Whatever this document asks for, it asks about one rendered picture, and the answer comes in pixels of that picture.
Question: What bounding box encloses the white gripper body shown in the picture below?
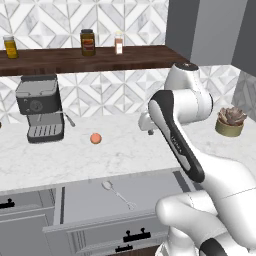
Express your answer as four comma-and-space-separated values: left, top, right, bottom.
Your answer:
138, 111, 156, 132

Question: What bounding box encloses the black drawer handle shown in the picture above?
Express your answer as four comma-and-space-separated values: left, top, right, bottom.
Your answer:
0, 198, 16, 210
122, 227, 152, 244
114, 244, 134, 254

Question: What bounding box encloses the grey cupboard door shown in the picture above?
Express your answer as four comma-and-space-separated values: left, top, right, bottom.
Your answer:
0, 213, 52, 256

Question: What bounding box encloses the succulent plant in pot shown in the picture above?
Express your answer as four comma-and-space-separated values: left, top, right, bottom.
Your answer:
214, 106, 249, 138

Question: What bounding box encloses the dark wooden shelf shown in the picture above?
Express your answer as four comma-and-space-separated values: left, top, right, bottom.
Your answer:
0, 45, 192, 77

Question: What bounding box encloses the brown jar with black lid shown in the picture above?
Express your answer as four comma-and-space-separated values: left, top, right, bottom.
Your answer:
79, 28, 97, 57

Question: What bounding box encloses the grey espresso coffee machine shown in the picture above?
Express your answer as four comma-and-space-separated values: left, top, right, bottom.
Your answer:
15, 74, 76, 145

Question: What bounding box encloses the white spice shaker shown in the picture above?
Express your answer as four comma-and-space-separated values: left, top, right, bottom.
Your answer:
113, 31, 124, 56

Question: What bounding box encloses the orange round fruit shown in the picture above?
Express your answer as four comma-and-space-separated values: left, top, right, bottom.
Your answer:
89, 132, 103, 145

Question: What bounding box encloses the grey open drawer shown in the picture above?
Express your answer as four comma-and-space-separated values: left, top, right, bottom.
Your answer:
42, 167, 203, 256

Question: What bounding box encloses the yellow jar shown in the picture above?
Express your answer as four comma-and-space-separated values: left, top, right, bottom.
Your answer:
2, 34, 20, 60

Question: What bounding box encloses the grey wall cupboard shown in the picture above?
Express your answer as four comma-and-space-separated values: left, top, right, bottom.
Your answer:
165, 0, 256, 78

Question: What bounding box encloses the grey drawer front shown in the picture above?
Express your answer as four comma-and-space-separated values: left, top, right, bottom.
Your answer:
0, 188, 57, 218

